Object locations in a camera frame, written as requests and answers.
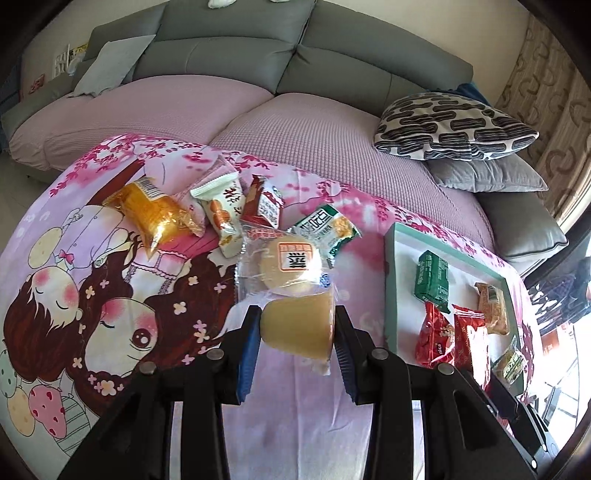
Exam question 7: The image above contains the yellow cake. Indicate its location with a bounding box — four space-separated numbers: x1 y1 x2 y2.
259 293 337 377

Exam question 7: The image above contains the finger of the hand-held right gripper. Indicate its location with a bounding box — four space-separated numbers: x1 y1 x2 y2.
487 374 522 416

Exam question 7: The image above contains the grey pillow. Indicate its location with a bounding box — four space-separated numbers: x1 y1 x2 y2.
425 152 549 193

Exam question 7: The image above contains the dark wire rack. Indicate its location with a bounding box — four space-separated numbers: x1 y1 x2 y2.
526 258 591 333

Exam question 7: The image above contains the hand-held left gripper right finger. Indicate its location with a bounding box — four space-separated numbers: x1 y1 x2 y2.
333 305 539 480

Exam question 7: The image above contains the pink cartoon printed blanket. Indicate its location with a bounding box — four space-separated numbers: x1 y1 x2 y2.
0 133 543 480

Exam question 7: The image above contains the orange snack packet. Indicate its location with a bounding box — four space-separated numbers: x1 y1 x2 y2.
102 176 206 259

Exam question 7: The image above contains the pink sofa cover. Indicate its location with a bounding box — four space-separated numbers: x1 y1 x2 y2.
8 76 502 259

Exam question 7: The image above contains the green and white snack packet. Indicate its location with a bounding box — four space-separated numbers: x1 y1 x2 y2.
288 203 362 268

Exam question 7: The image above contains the round bun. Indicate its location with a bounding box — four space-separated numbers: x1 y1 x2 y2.
235 226 338 308

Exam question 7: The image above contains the white and yellow small clutter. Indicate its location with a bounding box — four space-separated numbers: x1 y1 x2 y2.
21 44 88 95

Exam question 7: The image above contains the yellow cracker packet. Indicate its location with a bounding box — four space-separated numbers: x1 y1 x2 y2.
475 282 511 336

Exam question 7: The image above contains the clear packet with green print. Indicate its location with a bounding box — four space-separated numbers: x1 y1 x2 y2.
492 337 529 386

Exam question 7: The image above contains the white packet with orange print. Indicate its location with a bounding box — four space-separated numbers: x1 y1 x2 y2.
190 171 245 258

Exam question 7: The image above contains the grey-green sofa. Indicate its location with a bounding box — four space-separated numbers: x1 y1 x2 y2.
0 0 571 278

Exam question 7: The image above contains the red and white snack packet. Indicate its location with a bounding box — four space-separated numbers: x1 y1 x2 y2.
241 174 284 229

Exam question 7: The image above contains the grey and white plush toy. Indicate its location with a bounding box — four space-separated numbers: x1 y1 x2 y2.
205 0 296 10

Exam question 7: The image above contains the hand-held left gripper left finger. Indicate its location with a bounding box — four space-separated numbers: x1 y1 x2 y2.
58 305 263 480

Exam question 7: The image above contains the light grey cushion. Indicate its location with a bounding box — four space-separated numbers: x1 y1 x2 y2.
69 34 157 97

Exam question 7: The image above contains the beige patterned curtain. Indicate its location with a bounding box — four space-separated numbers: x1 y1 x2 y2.
494 18 591 227

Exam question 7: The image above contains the black and white patterned pillow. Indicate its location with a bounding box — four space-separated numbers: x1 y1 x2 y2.
373 92 540 161

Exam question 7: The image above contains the blue cloth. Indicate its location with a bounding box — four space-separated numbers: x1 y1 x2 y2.
450 80 490 104

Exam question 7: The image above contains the teal cardboard tray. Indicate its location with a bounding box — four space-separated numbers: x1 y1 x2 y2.
384 222 532 398

